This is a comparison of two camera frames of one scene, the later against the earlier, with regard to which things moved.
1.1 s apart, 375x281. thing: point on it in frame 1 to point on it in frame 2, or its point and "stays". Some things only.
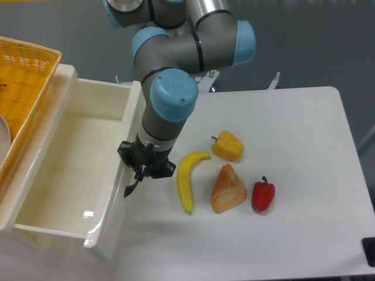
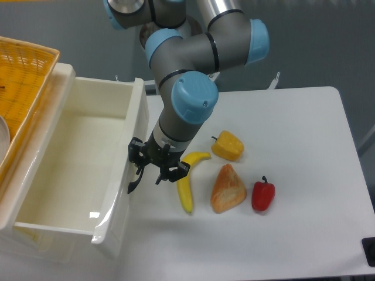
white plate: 5,139 stays
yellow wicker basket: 27,71 stays
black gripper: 146,159 to 161,158
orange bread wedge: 228,190 stays
